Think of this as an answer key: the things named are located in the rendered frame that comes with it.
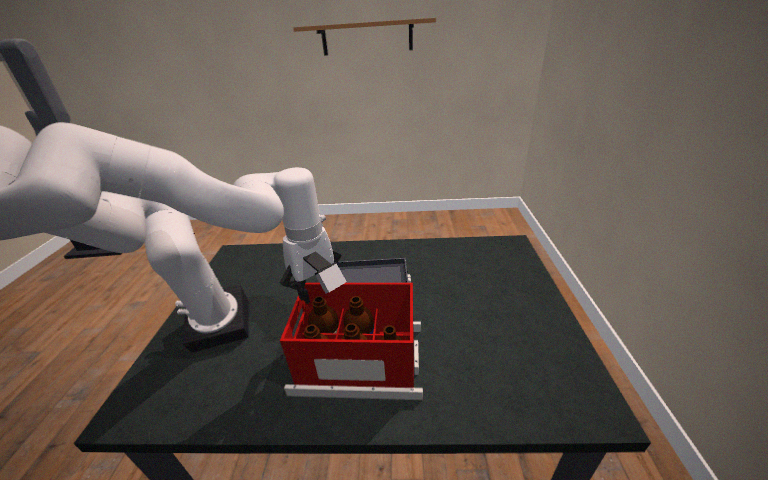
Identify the red divided crate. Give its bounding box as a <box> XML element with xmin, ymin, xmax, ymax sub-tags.
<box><xmin>288</xmin><ymin>283</ymin><xmax>414</xmax><ymax>388</ymax></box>

